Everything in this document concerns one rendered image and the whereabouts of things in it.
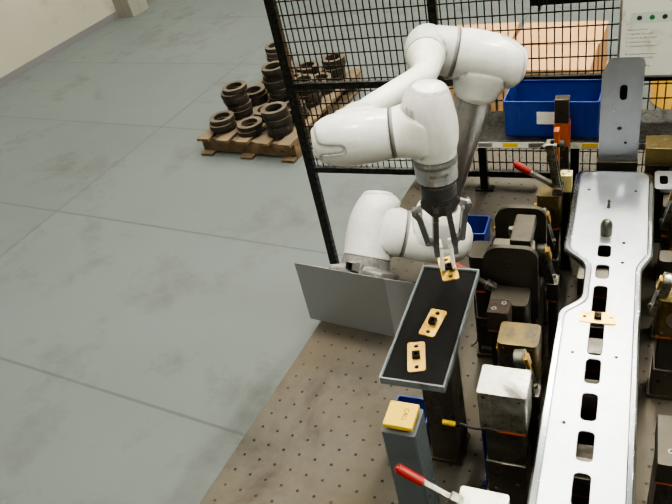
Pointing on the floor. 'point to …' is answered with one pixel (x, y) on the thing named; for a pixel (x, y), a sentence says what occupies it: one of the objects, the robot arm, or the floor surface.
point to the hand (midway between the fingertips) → (446, 254)
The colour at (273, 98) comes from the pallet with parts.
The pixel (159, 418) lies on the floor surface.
